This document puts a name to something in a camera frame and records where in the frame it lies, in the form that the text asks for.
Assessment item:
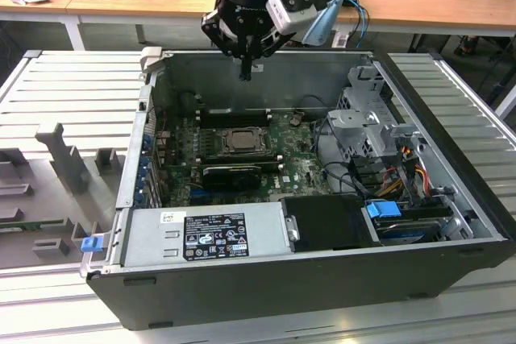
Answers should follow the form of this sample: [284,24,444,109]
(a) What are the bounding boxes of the square silver CPU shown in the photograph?
[227,130,261,149]

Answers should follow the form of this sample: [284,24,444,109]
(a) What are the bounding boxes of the blue cable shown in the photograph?
[342,0,370,49]

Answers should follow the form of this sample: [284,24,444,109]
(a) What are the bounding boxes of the green RAM stick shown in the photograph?
[0,218,65,233]

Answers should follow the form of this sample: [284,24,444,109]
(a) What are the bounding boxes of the white barcode sticker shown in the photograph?
[160,210,187,224]

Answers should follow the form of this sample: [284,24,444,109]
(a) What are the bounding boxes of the hard disk in blue carrier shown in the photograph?
[364,200,443,245]

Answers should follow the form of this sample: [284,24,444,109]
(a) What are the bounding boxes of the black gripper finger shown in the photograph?
[244,35,256,81]
[236,35,247,81]

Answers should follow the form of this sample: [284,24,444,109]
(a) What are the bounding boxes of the grey power supply unit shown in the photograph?
[120,201,292,267]

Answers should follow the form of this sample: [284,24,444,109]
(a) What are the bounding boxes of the white camera on black bracket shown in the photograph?
[265,0,320,35]

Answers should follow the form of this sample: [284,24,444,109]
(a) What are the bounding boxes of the silver metal drive cage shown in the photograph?
[326,64,428,160]

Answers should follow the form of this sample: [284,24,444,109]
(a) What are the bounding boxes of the green motherboard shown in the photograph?
[155,112,335,208]

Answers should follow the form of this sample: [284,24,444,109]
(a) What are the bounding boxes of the black cables in case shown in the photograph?
[310,116,364,197]

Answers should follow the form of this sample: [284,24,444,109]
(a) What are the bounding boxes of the yellow red orange wire bundle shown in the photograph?
[378,158,431,200]

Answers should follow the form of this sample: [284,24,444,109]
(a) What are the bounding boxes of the black power supply label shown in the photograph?
[183,211,250,260]

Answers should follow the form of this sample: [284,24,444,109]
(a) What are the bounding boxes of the CPU socket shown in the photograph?
[217,126,272,156]

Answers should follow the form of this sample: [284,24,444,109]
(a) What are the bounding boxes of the metal socket cover frame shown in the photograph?
[220,127,269,154]

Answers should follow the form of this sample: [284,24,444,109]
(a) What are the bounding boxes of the black RAM slots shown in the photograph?
[196,106,272,128]
[199,151,284,168]

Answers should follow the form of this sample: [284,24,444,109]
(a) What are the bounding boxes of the black graphics card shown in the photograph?
[201,164,261,191]

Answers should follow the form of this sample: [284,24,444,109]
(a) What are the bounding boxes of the black open PC case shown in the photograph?
[78,46,516,331]

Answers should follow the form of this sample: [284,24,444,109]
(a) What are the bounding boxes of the blue plastic case latch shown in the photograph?
[80,237,102,255]

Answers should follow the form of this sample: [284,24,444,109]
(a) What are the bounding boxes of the grey parts rack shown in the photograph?
[0,122,127,269]

